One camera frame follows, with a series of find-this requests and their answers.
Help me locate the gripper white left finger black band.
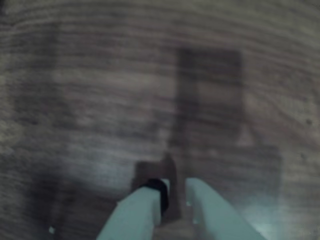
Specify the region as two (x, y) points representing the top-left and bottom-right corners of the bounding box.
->
(96, 178), (171, 240)

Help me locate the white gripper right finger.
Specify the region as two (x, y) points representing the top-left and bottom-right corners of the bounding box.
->
(185, 177), (261, 240)

